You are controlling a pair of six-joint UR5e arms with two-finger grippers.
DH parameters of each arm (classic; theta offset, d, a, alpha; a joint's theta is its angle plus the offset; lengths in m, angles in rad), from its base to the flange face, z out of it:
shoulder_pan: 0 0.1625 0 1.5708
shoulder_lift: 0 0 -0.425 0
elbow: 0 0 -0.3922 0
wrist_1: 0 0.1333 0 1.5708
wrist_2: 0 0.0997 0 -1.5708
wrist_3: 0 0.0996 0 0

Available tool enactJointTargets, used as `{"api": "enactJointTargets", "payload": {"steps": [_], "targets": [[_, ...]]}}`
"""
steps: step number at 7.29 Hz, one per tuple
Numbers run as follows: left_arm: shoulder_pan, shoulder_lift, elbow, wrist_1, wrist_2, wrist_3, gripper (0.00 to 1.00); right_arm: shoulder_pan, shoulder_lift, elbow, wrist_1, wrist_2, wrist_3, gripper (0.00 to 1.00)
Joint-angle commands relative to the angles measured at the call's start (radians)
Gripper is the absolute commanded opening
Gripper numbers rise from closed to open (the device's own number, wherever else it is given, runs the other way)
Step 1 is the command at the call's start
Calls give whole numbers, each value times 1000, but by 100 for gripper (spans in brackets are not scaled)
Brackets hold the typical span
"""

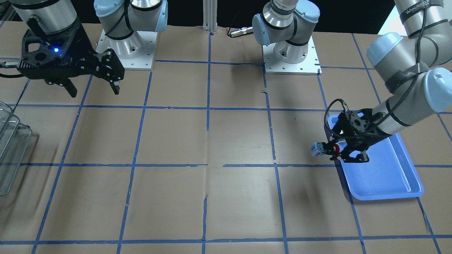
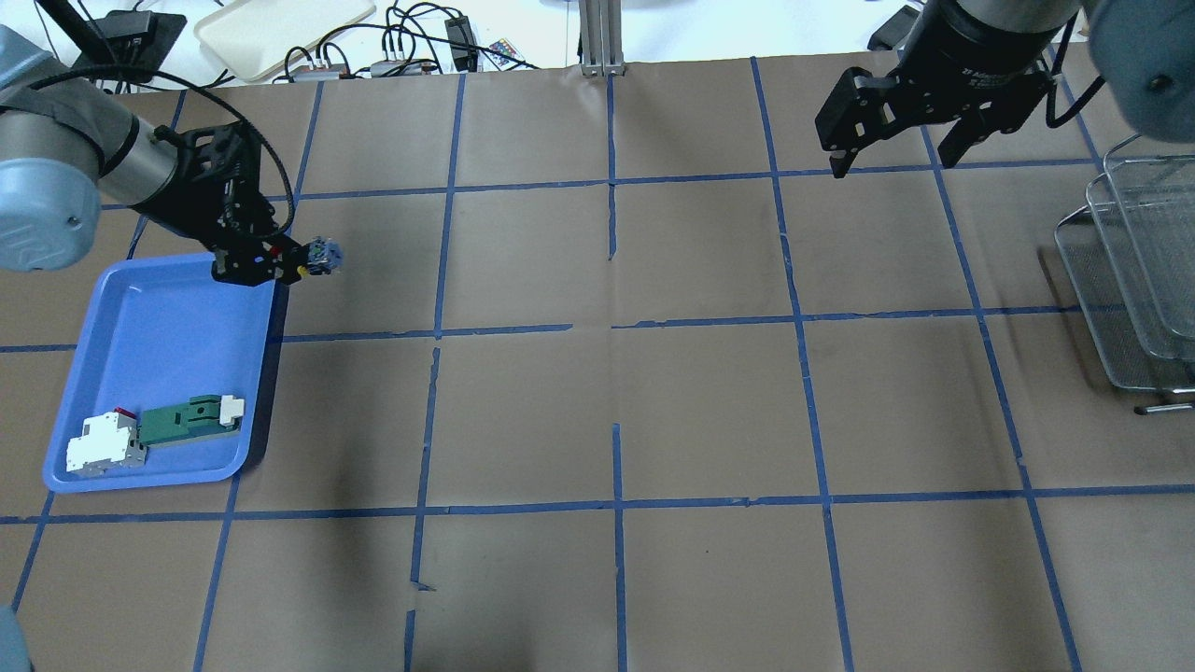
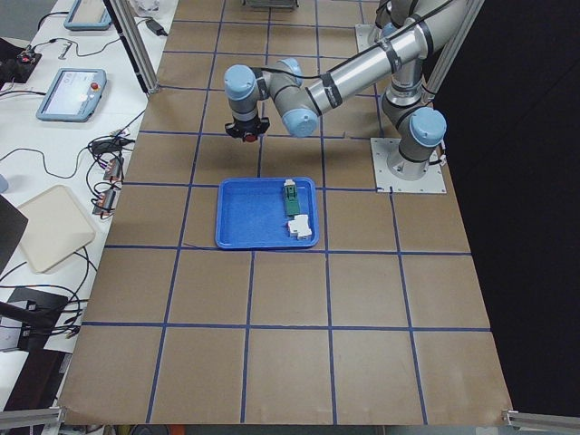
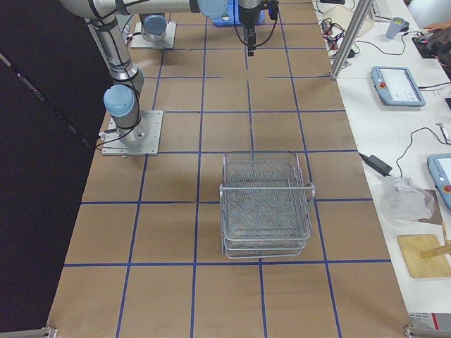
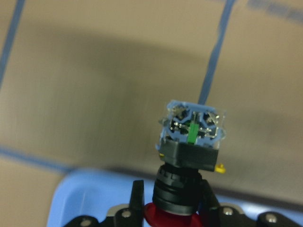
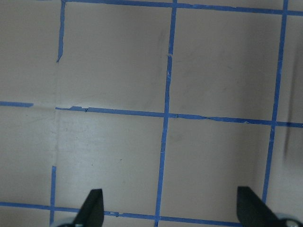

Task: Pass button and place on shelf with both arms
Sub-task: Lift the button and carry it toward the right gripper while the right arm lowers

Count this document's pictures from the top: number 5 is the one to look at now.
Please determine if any blue plastic tray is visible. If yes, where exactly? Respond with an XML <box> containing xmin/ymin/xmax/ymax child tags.
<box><xmin>46</xmin><ymin>169</ymin><xmax>303</xmax><ymax>227</ymax></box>

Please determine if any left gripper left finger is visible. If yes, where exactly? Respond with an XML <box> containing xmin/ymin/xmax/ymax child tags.
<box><xmin>113</xmin><ymin>180</ymin><xmax>144</xmax><ymax>227</ymax></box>

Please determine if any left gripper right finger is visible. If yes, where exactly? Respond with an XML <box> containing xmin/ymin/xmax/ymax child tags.
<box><xmin>200</xmin><ymin>180</ymin><xmax>249</xmax><ymax>227</ymax></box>

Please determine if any red emergency stop button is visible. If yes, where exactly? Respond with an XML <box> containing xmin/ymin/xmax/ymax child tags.
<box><xmin>144</xmin><ymin>100</ymin><xmax>226</xmax><ymax>227</ymax></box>

